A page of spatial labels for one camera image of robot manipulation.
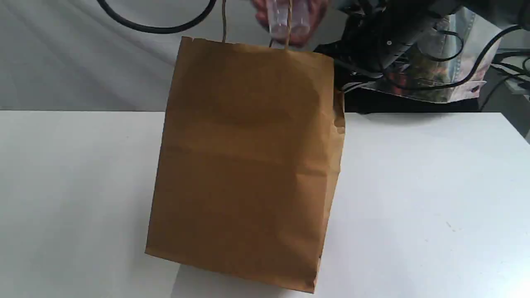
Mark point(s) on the person's left hand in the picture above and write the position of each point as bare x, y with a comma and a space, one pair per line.
317, 9

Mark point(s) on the brown paper bag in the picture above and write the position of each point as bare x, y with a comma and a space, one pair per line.
249, 161

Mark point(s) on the orange-capped clear tube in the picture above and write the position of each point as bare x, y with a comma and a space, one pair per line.
277, 17
300, 19

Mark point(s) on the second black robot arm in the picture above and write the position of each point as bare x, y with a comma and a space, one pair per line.
370, 44

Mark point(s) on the person's torso camouflage jacket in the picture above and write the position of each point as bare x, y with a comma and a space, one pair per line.
445, 54

